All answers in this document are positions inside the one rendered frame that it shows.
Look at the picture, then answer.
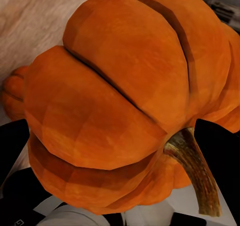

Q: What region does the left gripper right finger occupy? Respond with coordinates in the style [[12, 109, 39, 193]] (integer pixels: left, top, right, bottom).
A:
[[194, 119, 240, 226]]

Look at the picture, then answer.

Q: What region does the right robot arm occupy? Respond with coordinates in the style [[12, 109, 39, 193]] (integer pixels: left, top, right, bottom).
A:
[[137, 200, 226, 226]]

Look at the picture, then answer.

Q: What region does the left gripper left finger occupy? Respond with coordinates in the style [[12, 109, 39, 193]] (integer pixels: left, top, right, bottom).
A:
[[0, 119, 30, 186]]

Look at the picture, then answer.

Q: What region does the pumpkin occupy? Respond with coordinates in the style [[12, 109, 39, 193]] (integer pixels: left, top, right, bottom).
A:
[[0, 66, 29, 122], [23, 0, 240, 217]]

